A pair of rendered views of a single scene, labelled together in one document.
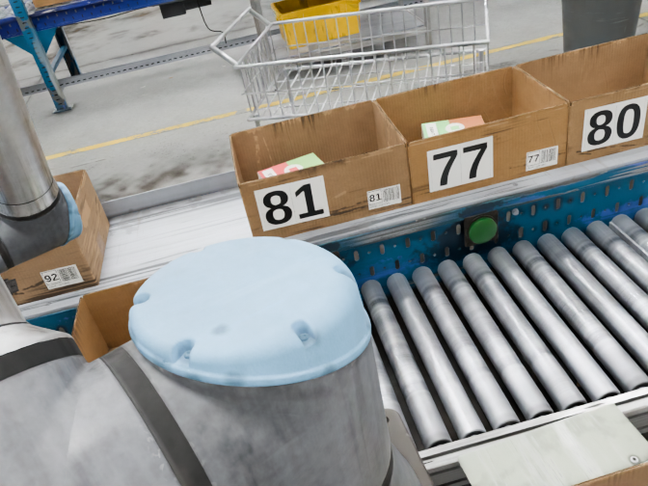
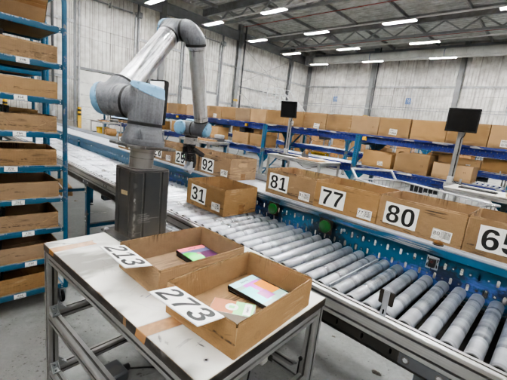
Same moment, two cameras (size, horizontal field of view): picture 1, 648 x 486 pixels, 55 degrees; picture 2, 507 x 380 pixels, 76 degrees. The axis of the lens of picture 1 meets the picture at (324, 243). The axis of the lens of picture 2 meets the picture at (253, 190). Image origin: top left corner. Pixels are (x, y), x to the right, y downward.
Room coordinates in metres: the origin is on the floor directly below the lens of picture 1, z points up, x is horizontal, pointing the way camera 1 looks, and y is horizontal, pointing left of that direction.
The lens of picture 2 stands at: (-0.29, -1.39, 1.33)
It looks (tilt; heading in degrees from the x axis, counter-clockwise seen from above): 11 degrees down; 48
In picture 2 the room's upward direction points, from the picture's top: 6 degrees clockwise
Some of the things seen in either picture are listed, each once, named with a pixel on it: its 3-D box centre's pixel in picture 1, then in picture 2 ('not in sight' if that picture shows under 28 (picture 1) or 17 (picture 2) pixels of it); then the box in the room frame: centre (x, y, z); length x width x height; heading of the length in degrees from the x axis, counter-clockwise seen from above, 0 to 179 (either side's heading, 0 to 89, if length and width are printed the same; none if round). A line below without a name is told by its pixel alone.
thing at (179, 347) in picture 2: not in sight; (173, 271); (0.28, -0.35, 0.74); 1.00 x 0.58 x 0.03; 98
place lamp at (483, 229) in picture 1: (483, 230); (324, 226); (1.19, -0.38, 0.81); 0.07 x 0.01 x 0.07; 95
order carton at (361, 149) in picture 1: (317, 169); (302, 185); (1.38, -0.02, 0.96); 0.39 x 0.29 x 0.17; 95
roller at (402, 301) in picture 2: not in sight; (408, 296); (1.00, -0.95, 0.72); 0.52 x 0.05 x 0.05; 5
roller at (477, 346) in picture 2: not in sight; (486, 329); (1.02, -1.21, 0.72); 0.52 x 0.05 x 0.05; 5
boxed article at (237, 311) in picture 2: not in sight; (231, 312); (0.27, -0.73, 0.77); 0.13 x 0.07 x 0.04; 130
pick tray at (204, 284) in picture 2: not in sight; (243, 293); (0.34, -0.70, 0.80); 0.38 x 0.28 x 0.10; 10
